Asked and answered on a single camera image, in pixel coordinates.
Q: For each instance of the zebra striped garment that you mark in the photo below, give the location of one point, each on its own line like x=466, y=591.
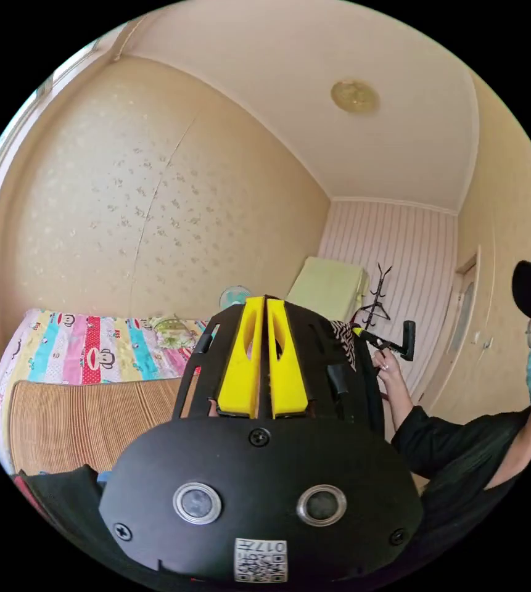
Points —
x=344, y=342

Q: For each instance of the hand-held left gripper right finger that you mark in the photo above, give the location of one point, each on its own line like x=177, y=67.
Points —
x=288, y=379

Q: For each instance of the black long sleeve shirt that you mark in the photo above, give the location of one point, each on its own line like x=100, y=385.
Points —
x=66, y=504

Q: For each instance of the green patterned pillow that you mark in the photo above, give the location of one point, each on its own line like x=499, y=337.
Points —
x=172, y=330

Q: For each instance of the person's right hand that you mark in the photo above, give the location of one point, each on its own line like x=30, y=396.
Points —
x=389, y=370

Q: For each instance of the pale blue fan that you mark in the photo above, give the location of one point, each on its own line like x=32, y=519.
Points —
x=233, y=296

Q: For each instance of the door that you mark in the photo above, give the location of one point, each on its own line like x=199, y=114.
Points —
x=464, y=310

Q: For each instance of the light green folded mattress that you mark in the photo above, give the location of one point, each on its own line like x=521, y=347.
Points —
x=327, y=286

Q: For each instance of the bed with mat and printed sheet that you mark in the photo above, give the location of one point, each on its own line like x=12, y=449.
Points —
x=85, y=416

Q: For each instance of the black coat rack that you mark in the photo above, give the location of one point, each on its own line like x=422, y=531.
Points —
x=378, y=300

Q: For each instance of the round ceiling lamp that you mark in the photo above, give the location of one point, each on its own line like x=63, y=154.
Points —
x=355, y=96

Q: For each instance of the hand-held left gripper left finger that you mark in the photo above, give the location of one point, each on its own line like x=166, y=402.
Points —
x=237, y=370

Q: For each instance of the person's body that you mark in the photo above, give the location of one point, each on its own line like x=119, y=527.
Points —
x=478, y=462

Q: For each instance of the person's right forearm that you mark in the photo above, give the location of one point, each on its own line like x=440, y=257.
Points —
x=406, y=407

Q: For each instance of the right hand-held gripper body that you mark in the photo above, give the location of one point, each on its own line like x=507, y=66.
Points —
x=387, y=344

